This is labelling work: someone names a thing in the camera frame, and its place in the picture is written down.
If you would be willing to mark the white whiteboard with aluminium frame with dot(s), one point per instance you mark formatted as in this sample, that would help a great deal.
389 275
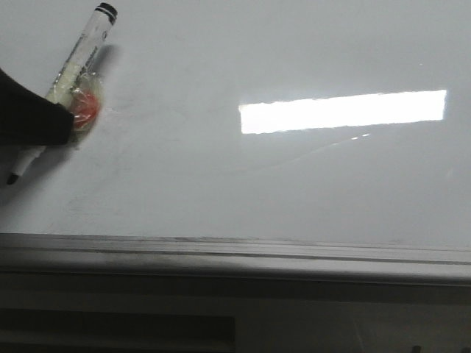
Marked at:
264 176

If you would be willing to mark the white marker with black cap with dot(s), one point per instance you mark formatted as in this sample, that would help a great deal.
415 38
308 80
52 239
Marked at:
76 87

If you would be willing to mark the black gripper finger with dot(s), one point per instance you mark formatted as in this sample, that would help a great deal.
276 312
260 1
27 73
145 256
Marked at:
28 119

